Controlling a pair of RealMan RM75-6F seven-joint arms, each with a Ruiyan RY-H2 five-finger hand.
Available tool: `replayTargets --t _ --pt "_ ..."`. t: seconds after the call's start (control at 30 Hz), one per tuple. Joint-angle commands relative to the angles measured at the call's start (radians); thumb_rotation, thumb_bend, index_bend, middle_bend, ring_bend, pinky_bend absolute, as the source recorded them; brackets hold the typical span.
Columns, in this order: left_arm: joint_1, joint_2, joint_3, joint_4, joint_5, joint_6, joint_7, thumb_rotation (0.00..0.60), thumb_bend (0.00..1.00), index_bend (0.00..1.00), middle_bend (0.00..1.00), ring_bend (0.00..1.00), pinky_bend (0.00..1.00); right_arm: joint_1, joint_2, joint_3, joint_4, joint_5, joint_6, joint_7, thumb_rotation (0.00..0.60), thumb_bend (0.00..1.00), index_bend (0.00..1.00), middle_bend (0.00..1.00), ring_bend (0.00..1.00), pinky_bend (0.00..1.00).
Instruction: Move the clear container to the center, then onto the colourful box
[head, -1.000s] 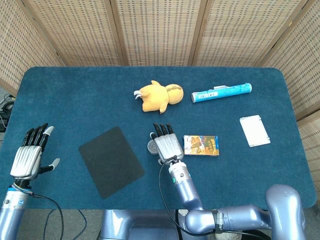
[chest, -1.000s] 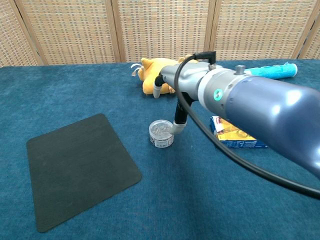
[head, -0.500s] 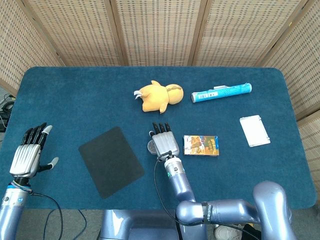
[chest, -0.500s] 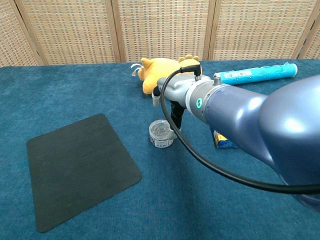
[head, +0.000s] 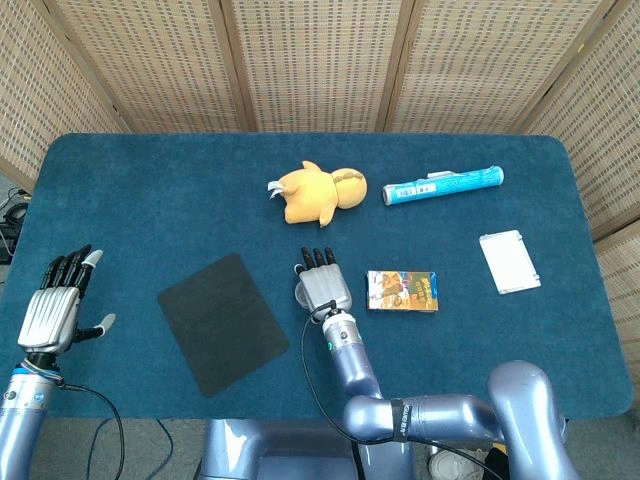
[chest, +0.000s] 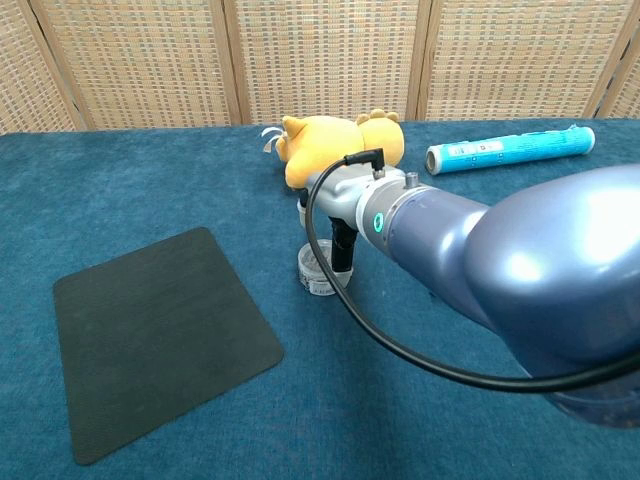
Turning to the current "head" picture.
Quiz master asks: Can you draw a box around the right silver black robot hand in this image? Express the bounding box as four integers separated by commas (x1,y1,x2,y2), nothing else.
292,246,355,314

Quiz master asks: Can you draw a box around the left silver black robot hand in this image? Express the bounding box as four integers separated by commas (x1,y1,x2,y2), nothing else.
17,243,117,357

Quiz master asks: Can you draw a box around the yellow blue snack box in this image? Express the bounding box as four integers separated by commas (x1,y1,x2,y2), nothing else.
366,269,440,314

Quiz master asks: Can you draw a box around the white flat box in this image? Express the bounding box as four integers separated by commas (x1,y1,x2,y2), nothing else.
478,229,542,296

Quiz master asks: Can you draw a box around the yellow plush toy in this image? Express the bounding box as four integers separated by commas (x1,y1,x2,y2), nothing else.
266,159,369,229

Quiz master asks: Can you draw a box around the black mouse pad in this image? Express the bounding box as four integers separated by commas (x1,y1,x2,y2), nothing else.
156,252,291,399

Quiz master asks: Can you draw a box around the blue carpet table cover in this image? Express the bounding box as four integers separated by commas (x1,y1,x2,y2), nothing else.
0,132,634,422

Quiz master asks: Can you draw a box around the blue plastic wrap roll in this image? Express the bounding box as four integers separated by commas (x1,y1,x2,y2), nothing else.
382,164,505,209

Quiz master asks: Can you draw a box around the blue-grey robot torso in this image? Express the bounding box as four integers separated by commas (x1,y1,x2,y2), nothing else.
199,418,416,480

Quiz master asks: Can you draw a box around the white sneaker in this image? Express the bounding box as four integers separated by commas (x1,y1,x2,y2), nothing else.
429,442,484,480

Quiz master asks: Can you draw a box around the woven bamboo folding screen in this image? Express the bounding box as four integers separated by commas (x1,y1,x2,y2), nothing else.
0,0,640,351

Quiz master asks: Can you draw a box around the black floor electronics with cables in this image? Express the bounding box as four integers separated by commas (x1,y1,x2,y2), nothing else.
0,187,32,265

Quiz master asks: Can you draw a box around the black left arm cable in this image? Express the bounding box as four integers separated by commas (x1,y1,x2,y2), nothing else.
57,381,126,480

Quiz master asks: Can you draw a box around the blue floor cable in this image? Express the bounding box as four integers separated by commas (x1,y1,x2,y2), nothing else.
87,418,175,480

